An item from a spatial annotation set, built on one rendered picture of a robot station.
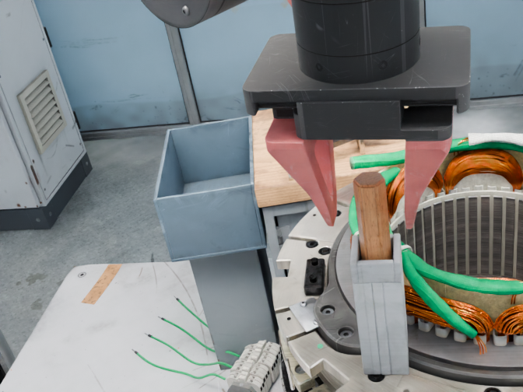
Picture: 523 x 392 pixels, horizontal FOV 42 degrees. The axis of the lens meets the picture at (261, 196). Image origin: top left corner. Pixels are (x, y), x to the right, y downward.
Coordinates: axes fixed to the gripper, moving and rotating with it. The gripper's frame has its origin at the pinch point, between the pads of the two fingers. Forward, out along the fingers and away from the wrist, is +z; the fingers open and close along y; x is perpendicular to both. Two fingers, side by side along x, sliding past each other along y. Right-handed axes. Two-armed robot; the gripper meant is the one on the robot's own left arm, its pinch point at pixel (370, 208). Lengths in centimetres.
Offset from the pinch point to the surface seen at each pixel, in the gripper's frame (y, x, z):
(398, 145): -1.6, 32.5, 16.3
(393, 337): 1.1, -1.9, 8.2
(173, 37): -112, 219, 81
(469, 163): 5.5, 17.1, 8.3
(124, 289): -45, 38, 46
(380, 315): 0.5, -1.8, 6.4
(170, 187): -27.9, 29.7, 20.3
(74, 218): -148, 162, 134
